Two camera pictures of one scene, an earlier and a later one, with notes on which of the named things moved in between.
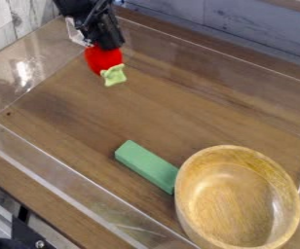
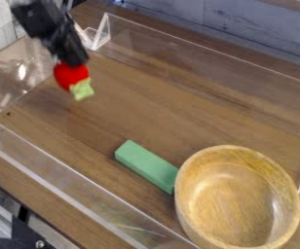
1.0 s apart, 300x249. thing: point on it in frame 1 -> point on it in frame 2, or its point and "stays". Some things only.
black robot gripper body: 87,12 -> 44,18
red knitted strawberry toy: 107,62 -> 75,78
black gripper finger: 107,31 -> 69,49
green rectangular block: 152,166 stays
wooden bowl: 236,200 stays
